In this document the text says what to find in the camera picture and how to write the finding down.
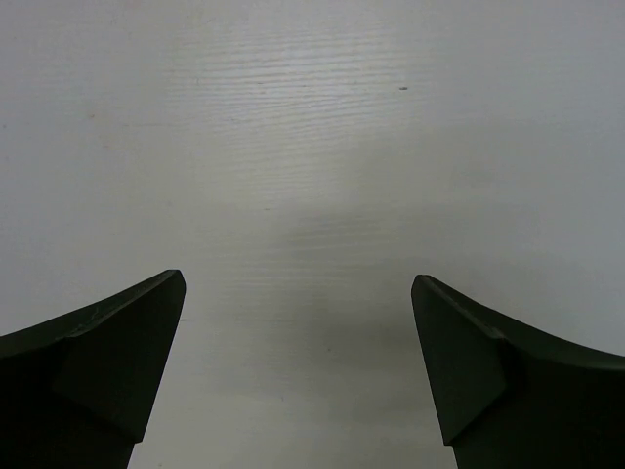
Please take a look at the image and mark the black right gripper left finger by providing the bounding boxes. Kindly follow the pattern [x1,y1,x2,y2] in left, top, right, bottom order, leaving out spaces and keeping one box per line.
[1,270,186,468]

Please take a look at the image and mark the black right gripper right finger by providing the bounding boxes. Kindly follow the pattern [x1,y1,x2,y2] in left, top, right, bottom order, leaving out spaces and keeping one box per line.
[411,275,624,469]

